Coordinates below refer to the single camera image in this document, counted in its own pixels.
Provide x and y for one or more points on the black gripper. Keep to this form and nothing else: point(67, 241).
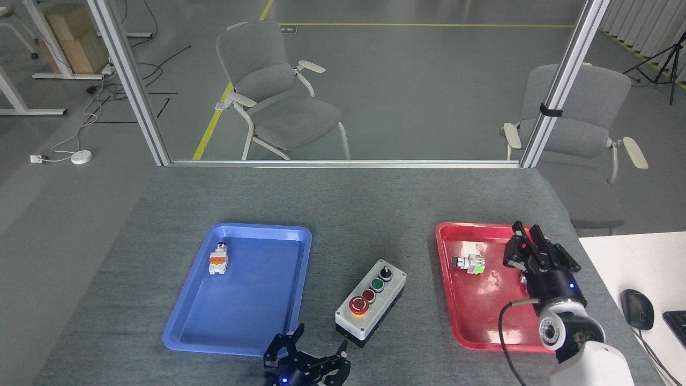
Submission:
point(554, 288)
point(292, 378)

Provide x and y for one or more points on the grey control box with buttons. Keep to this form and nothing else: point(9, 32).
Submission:
point(370, 305)

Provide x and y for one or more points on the brown cardboard box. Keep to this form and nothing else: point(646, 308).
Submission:
point(75, 43)

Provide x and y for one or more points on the blue plastic tray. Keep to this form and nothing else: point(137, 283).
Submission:
point(241, 300)

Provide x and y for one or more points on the red plastic tray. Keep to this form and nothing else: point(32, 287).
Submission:
point(477, 316)

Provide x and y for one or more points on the black computer mouse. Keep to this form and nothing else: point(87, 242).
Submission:
point(636, 309)

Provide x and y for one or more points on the grey chair with white armrests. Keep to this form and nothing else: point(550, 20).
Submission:
point(278, 91)
point(589, 118)

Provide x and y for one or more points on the black keyboard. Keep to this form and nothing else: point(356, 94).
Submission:
point(676, 327)

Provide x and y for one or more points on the black tripod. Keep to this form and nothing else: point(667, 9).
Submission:
point(670, 64)

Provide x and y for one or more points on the white round floor device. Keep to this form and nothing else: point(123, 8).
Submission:
point(81, 157)

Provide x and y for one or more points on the white floor socket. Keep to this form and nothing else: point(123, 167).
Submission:
point(36, 158)

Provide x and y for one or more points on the green white push button switch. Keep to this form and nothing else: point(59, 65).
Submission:
point(470, 262)

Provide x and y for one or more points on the white orange push button switch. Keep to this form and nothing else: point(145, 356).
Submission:
point(218, 261)

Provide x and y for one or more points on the silver aluminium post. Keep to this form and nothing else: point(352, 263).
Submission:
point(128, 80)
point(563, 80)

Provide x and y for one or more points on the silver aluminium rail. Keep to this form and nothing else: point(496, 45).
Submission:
point(343, 163)

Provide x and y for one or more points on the white desk leg frame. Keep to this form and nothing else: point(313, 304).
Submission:
point(16, 99)
point(53, 48)

